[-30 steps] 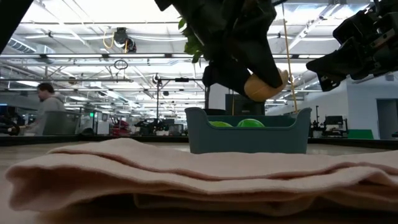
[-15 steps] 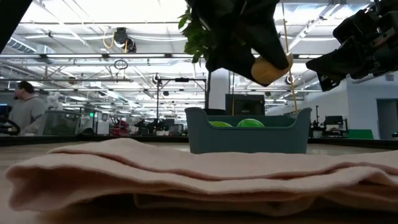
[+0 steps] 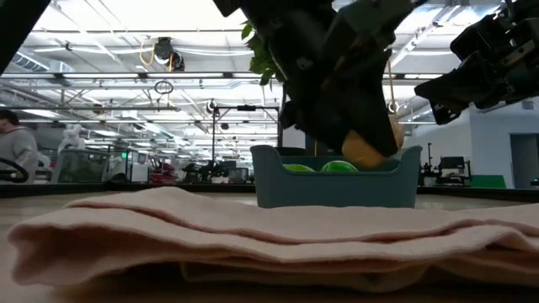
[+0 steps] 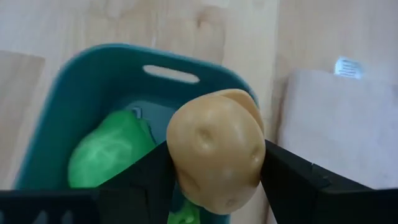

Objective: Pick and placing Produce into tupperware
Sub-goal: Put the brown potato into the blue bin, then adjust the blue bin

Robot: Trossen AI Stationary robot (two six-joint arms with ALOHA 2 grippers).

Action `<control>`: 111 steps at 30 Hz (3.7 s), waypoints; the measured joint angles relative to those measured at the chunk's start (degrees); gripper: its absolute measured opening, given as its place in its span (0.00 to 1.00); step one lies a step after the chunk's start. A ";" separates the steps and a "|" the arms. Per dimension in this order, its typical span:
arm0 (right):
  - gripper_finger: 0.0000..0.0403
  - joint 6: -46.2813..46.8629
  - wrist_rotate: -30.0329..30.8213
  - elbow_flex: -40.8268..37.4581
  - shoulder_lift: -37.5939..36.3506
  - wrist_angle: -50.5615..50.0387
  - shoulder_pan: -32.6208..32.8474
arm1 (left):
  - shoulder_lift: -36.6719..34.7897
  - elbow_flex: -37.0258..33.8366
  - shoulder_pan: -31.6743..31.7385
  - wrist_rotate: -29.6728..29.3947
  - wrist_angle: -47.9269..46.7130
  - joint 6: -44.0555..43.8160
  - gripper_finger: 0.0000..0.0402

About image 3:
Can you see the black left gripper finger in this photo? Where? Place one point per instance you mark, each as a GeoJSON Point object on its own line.
{"type": "Point", "coordinates": [366, 101]}
{"type": "Point", "coordinates": [316, 118]}

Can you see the person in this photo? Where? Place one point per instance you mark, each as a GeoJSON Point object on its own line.
{"type": "Point", "coordinates": [17, 147]}

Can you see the white robot figure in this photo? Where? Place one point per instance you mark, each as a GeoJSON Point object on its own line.
{"type": "Point", "coordinates": [71, 136]}

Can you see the teal plastic bin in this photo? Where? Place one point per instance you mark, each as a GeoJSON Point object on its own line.
{"type": "Point", "coordinates": [337, 189]}

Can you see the green board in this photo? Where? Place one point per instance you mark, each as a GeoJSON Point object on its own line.
{"type": "Point", "coordinates": [488, 182]}

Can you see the green plant in black pot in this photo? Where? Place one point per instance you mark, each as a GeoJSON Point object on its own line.
{"type": "Point", "coordinates": [261, 63]}

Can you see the clear-sided cart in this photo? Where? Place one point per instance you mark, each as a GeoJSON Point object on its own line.
{"type": "Point", "coordinates": [84, 166]}

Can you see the pink folded towel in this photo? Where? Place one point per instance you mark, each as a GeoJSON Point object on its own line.
{"type": "Point", "coordinates": [252, 248]}

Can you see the light green toy cabbage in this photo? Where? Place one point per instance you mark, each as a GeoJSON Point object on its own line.
{"type": "Point", "coordinates": [298, 168]}

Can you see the black background rig frame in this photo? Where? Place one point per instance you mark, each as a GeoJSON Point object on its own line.
{"type": "Point", "coordinates": [213, 139]}

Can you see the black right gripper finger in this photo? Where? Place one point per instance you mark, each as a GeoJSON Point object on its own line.
{"type": "Point", "coordinates": [442, 89]}
{"type": "Point", "coordinates": [465, 67]}

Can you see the red machine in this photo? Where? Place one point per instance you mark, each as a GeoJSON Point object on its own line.
{"type": "Point", "coordinates": [162, 172]}

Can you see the black equipment station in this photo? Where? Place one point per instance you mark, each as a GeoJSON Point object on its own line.
{"type": "Point", "coordinates": [452, 166]}

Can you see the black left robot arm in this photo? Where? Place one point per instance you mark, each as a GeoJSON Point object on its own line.
{"type": "Point", "coordinates": [17, 21]}

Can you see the dark door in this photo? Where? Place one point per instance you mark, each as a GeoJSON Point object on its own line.
{"type": "Point", "coordinates": [524, 162]}

